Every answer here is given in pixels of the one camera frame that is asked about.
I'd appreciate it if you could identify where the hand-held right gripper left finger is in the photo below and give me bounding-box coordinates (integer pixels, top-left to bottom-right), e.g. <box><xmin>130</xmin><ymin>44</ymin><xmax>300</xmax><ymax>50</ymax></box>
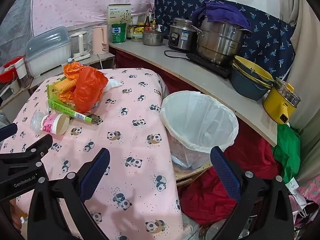
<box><xmin>27</xmin><ymin>147</ymin><xmax>111</xmax><ymax>240</ymax></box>

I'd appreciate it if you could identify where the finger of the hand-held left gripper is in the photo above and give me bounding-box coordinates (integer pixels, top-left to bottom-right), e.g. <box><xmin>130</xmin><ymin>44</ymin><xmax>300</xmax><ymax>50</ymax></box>
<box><xmin>0</xmin><ymin>134</ymin><xmax>53</xmax><ymax>173</ymax></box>
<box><xmin>0</xmin><ymin>123</ymin><xmax>18</xmax><ymax>142</ymax></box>

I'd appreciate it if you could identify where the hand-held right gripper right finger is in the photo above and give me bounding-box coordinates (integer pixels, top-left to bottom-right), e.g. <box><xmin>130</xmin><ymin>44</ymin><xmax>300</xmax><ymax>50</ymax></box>
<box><xmin>210</xmin><ymin>146</ymin><xmax>294</xmax><ymax>240</ymax></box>

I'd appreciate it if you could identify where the pink paper cup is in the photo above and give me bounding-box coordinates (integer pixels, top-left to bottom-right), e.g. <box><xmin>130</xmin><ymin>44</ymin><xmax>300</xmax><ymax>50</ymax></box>
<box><xmin>41</xmin><ymin>113</ymin><xmax>70</xmax><ymax>135</ymax></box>

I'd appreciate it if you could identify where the clear plastic wrap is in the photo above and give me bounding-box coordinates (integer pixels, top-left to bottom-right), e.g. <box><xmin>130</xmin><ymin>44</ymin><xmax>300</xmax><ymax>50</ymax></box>
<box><xmin>30</xmin><ymin>110</ymin><xmax>47</xmax><ymax>132</ymax></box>

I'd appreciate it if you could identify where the bright green long box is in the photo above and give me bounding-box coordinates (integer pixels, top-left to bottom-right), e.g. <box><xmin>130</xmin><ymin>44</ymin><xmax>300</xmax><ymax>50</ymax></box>
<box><xmin>47</xmin><ymin>97</ymin><xmax>93</xmax><ymax>123</ymax></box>

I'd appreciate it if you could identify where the light green snack packet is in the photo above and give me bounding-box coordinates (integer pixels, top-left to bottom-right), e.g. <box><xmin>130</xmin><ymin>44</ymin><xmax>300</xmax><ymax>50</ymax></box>
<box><xmin>47</xmin><ymin>79</ymin><xmax>65</xmax><ymax>98</ymax></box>

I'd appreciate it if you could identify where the bin with white plastic liner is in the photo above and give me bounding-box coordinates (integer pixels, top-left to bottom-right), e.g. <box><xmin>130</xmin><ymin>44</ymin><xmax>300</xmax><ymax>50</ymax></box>
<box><xmin>160</xmin><ymin>90</ymin><xmax>239</xmax><ymax>172</ymax></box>

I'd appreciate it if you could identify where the orange plastic bag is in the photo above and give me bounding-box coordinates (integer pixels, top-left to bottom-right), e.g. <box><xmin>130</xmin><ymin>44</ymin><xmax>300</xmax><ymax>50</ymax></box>
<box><xmin>72</xmin><ymin>67</ymin><xmax>109</xmax><ymax>113</ymax></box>

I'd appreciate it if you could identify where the orange crinkled plastic wrapper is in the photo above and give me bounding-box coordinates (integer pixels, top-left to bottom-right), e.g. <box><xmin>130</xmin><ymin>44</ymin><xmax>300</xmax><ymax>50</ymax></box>
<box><xmin>62</xmin><ymin>63</ymin><xmax>88</xmax><ymax>82</ymax></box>

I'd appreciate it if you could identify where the white tissue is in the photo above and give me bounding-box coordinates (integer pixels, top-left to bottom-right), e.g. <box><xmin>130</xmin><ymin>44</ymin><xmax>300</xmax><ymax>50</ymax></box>
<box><xmin>104</xmin><ymin>79</ymin><xmax>124</xmax><ymax>92</ymax></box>

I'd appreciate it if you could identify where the grey floral fabric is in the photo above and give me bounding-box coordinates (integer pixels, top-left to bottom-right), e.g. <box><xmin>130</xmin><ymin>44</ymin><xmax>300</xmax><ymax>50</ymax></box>
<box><xmin>0</xmin><ymin>109</ymin><xmax>13</xmax><ymax>130</ymax></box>

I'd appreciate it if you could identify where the red cloth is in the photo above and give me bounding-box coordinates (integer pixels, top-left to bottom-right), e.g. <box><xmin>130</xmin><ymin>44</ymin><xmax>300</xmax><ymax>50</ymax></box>
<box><xmin>178</xmin><ymin>119</ymin><xmax>283</xmax><ymax>227</ymax></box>

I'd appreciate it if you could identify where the wooden board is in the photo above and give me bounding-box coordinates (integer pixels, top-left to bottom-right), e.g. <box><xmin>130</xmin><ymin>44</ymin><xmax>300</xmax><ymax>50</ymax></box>
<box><xmin>174</xmin><ymin>164</ymin><xmax>213</xmax><ymax>187</ymax></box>

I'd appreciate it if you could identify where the white small appliance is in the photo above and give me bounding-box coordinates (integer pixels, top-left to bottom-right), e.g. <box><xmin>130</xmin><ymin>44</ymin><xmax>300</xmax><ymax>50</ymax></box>
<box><xmin>0</xmin><ymin>79</ymin><xmax>22</xmax><ymax>100</ymax></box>

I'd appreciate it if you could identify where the pink panda print cloth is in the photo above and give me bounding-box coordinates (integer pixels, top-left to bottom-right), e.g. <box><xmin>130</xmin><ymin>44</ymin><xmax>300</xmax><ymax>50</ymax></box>
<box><xmin>0</xmin><ymin>68</ymin><xmax>182</xmax><ymax>240</ymax></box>

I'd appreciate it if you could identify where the red plastic container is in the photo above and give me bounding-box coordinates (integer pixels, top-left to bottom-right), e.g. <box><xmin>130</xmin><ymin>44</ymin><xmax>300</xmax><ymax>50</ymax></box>
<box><xmin>0</xmin><ymin>56</ymin><xmax>24</xmax><ymax>83</ymax></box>

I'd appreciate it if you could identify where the clear plastic packaging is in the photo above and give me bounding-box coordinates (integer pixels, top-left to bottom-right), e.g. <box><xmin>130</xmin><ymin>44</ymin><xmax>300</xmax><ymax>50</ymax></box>
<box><xmin>182</xmin><ymin>215</ymin><xmax>240</xmax><ymax>240</ymax></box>

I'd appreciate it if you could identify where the white jar with lid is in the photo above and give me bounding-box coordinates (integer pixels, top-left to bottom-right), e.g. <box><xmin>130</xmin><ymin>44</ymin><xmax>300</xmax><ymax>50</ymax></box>
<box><xmin>14</xmin><ymin>58</ymin><xmax>33</xmax><ymax>88</ymax></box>

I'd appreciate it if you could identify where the green plastic bag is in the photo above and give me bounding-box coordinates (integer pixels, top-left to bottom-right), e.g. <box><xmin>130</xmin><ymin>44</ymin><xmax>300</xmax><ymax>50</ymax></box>
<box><xmin>271</xmin><ymin>124</ymin><xmax>302</xmax><ymax>184</ymax></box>

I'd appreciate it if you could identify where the blue and yellow basin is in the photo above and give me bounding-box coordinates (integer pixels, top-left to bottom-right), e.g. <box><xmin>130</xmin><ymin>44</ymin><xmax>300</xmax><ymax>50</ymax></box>
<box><xmin>230</xmin><ymin>66</ymin><xmax>272</xmax><ymax>102</ymax></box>
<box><xmin>232</xmin><ymin>55</ymin><xmax>275</xmax><ymax>87</ymax></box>

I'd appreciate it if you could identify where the white dish box grey lid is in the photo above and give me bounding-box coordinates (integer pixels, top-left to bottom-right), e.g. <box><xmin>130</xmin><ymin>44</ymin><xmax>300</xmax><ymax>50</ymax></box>
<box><xmin>25</xmin><ymin>26</ymin><xmax>72</xmax><ymax>78</ymax></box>

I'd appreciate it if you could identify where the pink strawberry print bag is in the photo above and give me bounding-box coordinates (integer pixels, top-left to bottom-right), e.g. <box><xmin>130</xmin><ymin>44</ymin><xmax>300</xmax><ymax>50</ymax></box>
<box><xmin>287</xmin><ymin>175</ymin><xmax>320</xmax><ymax>230</ymax></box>

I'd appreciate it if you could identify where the yellow electric cooking pot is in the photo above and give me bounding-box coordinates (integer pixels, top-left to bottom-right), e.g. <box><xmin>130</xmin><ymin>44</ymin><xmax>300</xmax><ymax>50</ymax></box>
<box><xmin>262</xmin><ymin>77</ymin><xmax>302</xmax><ymax>125</ymax></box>

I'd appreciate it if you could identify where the grey mesh net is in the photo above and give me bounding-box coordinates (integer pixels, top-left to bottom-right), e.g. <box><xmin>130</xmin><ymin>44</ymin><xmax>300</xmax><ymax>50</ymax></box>
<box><xmin>0</xmin><ymin>0</ymin><xmax>34</xmax><ymax>63</ymax></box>

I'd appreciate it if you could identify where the dark red curtain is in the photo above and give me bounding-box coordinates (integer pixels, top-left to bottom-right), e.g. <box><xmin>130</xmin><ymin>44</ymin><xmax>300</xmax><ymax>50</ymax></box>
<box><xmin>114</xmin><ymin>49</ymin><xmax>208</xmax><ymax>103</ymax></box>

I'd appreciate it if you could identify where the white glass electric kettle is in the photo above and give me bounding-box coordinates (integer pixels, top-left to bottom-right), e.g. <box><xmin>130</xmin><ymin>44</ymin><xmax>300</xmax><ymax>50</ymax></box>
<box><xmin>69</xmin><ymin>31</ymin><xmax>92</xmax><ymax>62</ymax></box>

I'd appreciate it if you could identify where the black induction cooktop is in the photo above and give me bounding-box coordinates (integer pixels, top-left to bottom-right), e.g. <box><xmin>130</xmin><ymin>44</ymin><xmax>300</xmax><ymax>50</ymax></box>
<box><xmin>185</xmin><ymin>52</ymin><xmax>232</xmax><ymax>80</ymax></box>

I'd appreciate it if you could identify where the pink electric kettle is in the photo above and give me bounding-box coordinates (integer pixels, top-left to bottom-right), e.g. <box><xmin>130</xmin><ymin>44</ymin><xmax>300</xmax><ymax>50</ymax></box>
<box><xmin>92</xmin><ymin>25</ymin><xmax>110</xmax><ymax>55</ymax></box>

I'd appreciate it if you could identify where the large steel steamer pot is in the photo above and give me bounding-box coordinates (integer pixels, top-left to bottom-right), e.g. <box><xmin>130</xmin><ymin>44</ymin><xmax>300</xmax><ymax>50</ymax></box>
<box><xmin>191</xmin><ymin>15</ymin><xmax>253</xmax><ymax>65</ymax></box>

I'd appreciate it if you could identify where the green tin can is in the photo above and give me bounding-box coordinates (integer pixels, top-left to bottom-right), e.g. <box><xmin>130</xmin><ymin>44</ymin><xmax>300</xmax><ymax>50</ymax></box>
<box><xmin>111</xmin><ymin>23</ymin><xmax>127</xmax><ymax>43</ymax></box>

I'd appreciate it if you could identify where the steel rice cooker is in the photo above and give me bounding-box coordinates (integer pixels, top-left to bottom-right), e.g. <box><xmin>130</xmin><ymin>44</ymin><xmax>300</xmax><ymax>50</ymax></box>
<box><xmin>167</xmin><ymin>17</ymin><xmax>198</xmax><ymax>52</ymax></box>

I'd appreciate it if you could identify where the navy leaf print cloth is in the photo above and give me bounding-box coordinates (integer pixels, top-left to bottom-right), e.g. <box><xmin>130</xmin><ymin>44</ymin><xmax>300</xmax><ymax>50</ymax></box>
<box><xmin>153</xmin><ymin>0</ymin><xmax>297</xmax><ymax>80</ymax></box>

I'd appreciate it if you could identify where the small steel pot with lid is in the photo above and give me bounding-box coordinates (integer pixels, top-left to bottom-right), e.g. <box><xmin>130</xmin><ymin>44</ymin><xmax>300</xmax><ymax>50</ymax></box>
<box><xmin>142</xmin><ymin>29</ymin><xmax>165</xmax><ymax>47</ymax></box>

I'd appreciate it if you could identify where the dark sauce bottle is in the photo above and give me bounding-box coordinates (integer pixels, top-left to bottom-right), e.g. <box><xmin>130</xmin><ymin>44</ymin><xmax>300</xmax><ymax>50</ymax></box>
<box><xmin>126</xmin><ymin>17</ymin><xmax>133</xmax><ymax>40</ymax></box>

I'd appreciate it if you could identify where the pink dotted fabric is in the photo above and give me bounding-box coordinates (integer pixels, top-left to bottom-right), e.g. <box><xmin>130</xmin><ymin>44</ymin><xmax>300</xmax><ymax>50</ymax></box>
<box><xmin>30</xmin><ymin>0</ymin><xmax>180</xmax><ymax>40</ymax></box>

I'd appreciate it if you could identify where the beige curtain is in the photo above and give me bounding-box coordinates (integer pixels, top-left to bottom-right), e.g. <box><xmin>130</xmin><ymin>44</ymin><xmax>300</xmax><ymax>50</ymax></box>
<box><xmin>279</xmin><ymin>0</ymin><xmax>320</xmax><ymax>135</ymax></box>

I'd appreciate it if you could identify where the beige carton with plant print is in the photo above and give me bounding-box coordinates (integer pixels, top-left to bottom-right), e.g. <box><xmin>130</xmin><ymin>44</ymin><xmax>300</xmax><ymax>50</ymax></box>
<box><xmin>107</xmin><ymin>4</ymin><xmax>132</xmax><ymax>25</ymax></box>

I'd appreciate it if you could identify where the purple towel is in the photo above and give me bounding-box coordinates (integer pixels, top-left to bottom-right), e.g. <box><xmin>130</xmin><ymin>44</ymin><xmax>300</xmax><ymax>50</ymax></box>
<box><xmin>191</xmin><ymin>1</ymin><xmax>252</xmax><ymax>32</ymax></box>

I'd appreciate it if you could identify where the black power cable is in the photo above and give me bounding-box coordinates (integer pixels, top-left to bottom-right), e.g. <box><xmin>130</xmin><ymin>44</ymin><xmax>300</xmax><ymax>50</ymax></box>
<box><xmin>164</xmin><ymin>50</ymin><xmax>190</xmax><ymax>62</ymax></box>

